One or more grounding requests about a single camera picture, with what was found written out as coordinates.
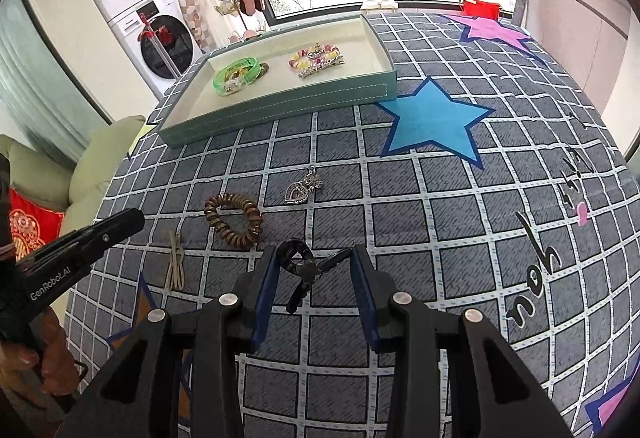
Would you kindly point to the pale green sofa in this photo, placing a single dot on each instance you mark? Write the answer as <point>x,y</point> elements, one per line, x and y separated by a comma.
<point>100,153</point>

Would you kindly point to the pastel checked panel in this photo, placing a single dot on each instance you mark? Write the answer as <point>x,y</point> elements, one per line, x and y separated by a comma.
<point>195,18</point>

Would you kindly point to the green rectangular tray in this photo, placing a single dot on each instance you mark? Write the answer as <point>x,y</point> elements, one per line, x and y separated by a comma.
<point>280,103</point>

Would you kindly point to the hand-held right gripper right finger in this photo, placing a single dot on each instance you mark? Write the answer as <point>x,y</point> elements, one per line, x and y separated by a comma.
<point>362,298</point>

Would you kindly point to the white flower ornament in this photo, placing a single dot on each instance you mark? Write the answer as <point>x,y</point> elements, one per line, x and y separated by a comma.
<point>227,0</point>

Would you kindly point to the red plastic basin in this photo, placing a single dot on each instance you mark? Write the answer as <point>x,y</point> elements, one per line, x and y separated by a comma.
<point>482,9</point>

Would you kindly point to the metal pole with red ribbon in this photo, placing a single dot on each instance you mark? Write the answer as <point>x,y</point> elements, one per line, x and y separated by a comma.
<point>160,50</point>

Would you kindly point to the black hair clip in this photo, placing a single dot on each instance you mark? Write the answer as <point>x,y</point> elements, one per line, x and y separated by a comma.
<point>302,270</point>

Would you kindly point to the white washing machine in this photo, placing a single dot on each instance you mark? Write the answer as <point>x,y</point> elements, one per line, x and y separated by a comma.
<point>125,25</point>

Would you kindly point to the silver hair clip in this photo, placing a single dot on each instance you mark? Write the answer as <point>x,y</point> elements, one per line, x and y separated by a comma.
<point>320,69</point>

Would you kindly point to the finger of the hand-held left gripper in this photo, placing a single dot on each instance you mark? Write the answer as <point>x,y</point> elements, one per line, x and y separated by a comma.
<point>115,225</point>

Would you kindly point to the green translucent bangle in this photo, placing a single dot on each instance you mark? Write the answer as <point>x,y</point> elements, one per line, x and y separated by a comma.
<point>220,80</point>

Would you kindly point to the person's left hand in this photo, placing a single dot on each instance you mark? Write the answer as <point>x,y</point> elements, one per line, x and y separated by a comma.
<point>57,358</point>

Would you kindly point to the beige rubber band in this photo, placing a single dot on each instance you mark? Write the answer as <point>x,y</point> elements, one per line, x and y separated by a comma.
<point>176,275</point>

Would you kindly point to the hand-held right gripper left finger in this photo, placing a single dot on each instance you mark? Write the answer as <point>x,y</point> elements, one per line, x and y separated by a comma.
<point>262,298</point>

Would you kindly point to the red patterned cushion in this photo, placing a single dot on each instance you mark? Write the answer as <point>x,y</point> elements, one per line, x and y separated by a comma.
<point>35,218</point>

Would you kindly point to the grey green curtain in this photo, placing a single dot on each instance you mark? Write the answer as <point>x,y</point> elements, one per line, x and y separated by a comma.
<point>40,83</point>

